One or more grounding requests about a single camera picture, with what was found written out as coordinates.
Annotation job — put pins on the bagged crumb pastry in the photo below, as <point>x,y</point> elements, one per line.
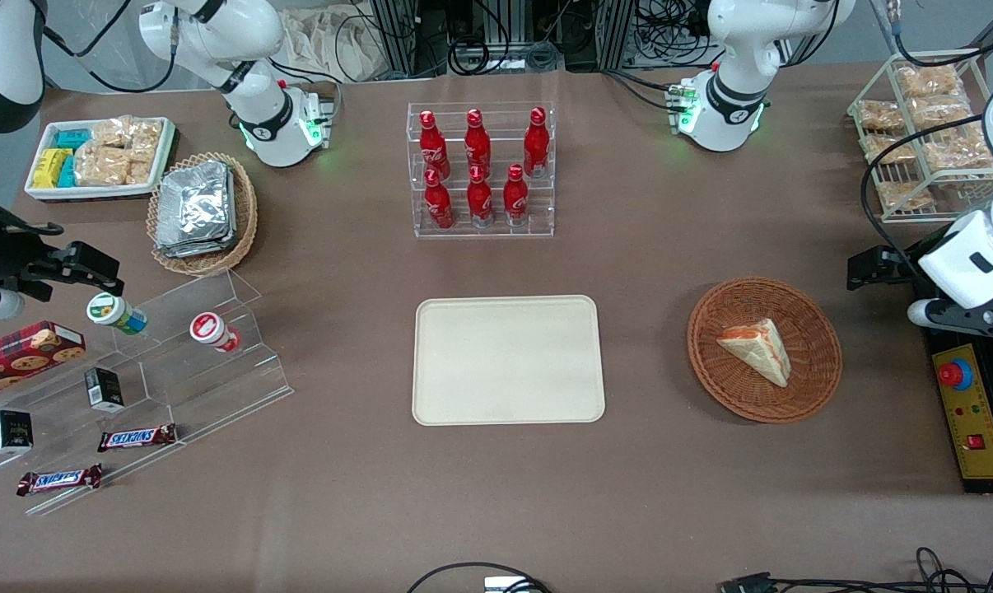
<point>879,115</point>
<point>939,111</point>
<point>953,152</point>
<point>929,81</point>
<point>904,196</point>
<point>888,148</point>

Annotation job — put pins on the small black box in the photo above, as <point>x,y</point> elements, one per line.
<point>11,432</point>
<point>103,389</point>

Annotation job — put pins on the red cola bottle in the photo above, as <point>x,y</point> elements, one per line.
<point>515,198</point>
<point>439,206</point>
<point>480,202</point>
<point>433,148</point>
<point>477,144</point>
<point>536,144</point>

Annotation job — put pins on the aluminium frame post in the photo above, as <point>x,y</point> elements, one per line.
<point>616,33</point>
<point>398,33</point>

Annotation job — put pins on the white rectangular snack tray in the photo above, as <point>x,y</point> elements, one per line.
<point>93,191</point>

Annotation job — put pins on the white cloth bag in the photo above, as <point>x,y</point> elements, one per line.
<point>332,41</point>

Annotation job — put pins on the brown round wicker basket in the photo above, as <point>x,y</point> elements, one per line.
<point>743,395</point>

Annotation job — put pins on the red lid yogurt cup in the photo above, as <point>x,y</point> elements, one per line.
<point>210,329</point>

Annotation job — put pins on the clear acrylic stepped stand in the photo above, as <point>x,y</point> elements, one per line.
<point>216,387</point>

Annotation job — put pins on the yellow snack pack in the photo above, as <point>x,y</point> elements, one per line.
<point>48,167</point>

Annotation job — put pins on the beige rectangular serving tray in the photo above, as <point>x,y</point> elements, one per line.
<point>505,362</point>

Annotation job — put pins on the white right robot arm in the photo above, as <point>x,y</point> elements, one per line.
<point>254,37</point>

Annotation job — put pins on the teal snack pack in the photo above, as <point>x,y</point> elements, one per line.
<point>72,138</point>
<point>67,173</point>

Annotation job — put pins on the yellow emergency stop panel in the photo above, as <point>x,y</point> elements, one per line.
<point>978,412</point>

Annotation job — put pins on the clear bagged rice cracker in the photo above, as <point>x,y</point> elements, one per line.
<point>111,132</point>
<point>146,136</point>
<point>140,167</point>
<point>101,166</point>

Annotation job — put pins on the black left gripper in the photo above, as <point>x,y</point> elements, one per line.
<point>898,272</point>

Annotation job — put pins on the silver foil packet stack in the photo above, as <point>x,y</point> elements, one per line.
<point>196,210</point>

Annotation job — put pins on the red cookie box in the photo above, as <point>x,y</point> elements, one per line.
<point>19,358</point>

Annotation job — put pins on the triangular sandwich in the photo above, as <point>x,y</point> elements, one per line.
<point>760,350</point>

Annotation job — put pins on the clear acrylic bottle rack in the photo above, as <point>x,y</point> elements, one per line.
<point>496,231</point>

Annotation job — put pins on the tan oval wicker basket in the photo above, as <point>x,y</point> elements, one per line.
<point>245,206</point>

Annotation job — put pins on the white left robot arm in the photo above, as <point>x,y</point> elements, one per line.
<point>735,49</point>

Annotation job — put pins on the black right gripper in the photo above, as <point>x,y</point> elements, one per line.
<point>9,259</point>

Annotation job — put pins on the green lid yogurt cup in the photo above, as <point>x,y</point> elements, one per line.
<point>114,313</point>

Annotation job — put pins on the brown snickers bar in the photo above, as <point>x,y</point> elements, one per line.
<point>137,438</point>
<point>58,480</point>

